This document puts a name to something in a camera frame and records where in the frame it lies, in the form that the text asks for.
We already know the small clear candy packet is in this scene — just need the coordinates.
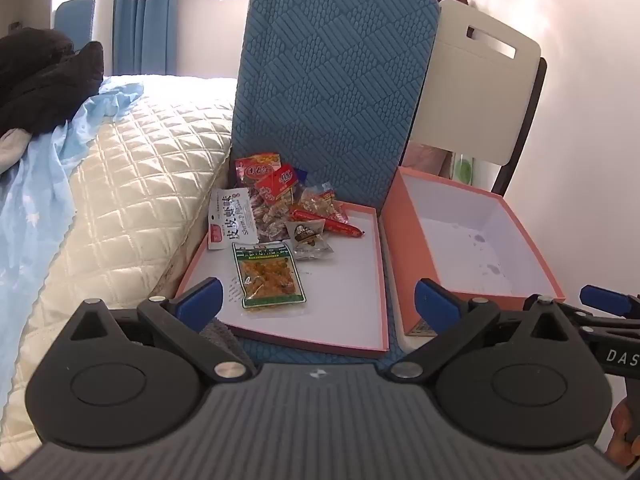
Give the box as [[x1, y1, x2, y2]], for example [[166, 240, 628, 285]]
[[285, 220, 335, 261]]

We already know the red header clear snack packet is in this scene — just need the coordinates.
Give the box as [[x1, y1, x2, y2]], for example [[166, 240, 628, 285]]
[[254, 163, 307, 242]]

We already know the blue textured cushion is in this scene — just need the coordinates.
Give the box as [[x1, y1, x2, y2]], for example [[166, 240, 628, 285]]
[[227, 0, 442, 368]]

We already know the red packet of brown strips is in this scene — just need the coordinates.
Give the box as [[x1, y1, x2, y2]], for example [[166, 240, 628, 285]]
[[235, 152, 284, 184]]

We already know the white shrimp snack packet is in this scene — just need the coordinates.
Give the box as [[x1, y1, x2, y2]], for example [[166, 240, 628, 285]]
[[207, 187, 259, 252]]

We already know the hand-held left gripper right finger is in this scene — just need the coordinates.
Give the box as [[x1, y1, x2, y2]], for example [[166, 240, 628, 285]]
[[392, 277, 576, 382]]

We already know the pink pillow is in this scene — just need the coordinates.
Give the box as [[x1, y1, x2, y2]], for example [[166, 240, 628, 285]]
[[401, 142, 454, 179]]

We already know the clear packet with red label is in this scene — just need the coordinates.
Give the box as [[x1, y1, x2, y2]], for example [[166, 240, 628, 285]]
[[292, 185, 351, 224]]

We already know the grey cloth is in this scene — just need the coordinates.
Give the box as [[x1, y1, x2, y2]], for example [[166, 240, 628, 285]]
[[199, 317, 242, 357]]

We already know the white chair back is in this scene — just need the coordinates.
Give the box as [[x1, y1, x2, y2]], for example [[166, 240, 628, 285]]
[[409, 0, 549, 197]]

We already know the green snack packet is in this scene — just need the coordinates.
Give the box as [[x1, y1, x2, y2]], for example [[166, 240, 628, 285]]
[[231, 241, 307, 314]]

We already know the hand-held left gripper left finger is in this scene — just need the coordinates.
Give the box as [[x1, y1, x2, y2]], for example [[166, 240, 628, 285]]
[[67, 277, 257, 383]]

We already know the green and white bottle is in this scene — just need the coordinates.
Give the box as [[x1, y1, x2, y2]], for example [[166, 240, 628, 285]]
[[452, 152, 474, 184]]

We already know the person's right hand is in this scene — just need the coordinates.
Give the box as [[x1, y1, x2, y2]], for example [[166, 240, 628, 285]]
[[608, 396, 640, 467]]

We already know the pink box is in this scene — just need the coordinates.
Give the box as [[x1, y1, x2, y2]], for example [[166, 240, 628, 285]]
[[380, 166, 567, 351]]

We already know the pink box lid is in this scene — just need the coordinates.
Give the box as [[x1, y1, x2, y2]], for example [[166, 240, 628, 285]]
[[172, 200, 391, 359]]

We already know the light blue sheet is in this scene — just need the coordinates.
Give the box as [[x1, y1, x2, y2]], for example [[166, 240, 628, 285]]
[[0, 76, 146, 403]]

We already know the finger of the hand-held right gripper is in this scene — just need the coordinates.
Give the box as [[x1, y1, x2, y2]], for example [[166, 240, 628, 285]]
[[567, 285, 640, 335]]

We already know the small blue headboard pad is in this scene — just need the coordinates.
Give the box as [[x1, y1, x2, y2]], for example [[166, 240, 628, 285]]
[[53, 0, 96, 54]]

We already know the blue curtain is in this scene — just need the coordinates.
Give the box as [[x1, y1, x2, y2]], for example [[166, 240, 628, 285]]
[[112, 0, 179, 79]]

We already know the red sausage stick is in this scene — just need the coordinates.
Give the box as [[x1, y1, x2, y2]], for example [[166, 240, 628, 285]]
[[291, 210, 366, 239]]

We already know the cream quilted bedspread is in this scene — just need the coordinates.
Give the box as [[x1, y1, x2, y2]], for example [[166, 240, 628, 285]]
[[0, 75, 237, 461]]

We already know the black jacket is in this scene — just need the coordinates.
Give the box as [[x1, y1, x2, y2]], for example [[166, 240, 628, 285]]
[[0, 29, 105, 137]]

